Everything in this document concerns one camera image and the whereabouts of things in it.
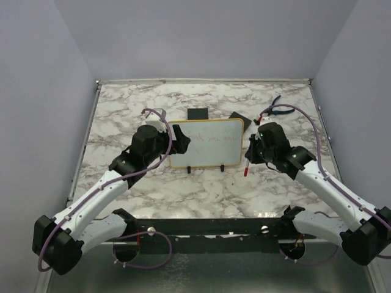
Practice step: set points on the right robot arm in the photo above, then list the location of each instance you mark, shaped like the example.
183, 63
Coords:
360, 228

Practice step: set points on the black square block left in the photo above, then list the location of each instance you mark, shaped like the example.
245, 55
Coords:
197, 114

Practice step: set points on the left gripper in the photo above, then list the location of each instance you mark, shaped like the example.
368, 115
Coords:
180, 145

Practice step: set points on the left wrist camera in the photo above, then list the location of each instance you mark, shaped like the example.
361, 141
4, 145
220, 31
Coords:
156, 121

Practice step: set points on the black square block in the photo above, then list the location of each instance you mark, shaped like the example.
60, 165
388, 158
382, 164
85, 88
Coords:
246, 121
197, 114

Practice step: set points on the black square block right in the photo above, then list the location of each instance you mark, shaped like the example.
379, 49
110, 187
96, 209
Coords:
246, 121

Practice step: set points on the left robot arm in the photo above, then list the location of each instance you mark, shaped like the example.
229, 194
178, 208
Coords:
62, 240

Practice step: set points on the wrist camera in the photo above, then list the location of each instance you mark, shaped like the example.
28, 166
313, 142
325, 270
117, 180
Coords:
263, 119
156, 121

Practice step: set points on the yellow framed whiteboard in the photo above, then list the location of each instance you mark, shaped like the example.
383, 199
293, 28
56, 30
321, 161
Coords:
214, 143

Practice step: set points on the metal table frame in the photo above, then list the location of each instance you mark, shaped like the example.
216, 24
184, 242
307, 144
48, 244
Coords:
228, 264

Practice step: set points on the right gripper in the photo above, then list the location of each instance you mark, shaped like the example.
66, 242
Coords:
252, 153

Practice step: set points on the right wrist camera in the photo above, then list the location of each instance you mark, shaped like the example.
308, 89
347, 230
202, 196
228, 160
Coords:
263, 119

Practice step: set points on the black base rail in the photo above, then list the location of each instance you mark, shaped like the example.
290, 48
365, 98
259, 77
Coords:
211, 235

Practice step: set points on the blue handled pliers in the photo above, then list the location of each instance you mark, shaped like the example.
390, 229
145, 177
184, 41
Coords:
275, 108

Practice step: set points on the red and white marker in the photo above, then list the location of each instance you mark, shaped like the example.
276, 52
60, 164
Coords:
246, 168

